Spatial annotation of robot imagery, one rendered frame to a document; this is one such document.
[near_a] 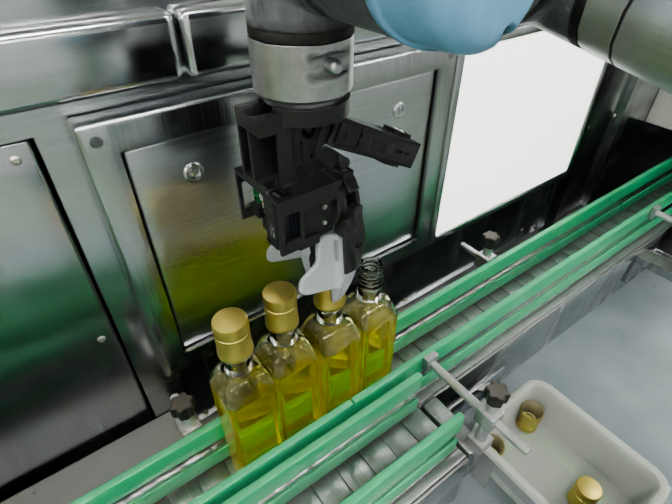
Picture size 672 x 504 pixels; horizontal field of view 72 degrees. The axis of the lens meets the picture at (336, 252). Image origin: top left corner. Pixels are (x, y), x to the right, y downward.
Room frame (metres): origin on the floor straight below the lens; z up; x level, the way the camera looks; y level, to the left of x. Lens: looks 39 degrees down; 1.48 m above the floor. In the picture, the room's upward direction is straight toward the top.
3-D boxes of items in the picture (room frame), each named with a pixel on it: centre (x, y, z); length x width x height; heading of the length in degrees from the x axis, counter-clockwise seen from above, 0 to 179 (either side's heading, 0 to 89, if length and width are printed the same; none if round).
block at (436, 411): (0.36, -0.17, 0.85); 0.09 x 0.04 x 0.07; 36
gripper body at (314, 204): (0.34, 0.03, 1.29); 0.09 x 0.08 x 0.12; 127
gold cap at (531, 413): (0.42, -0.32, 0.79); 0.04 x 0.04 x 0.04
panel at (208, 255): (0.64, -0.14, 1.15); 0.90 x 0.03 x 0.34; 126
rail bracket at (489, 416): (0.34, -0.18, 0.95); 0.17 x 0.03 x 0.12; 36
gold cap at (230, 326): (0.29, 0.10, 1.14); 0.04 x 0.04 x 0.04
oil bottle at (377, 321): (0.40, -0.04, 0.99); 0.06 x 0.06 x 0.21; 36
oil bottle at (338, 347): (0.36, 0.01, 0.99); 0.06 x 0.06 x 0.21; 37
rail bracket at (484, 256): (0.65, -0.25, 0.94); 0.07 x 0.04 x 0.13; 36
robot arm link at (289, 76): (0.35, 0.02, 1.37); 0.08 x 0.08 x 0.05
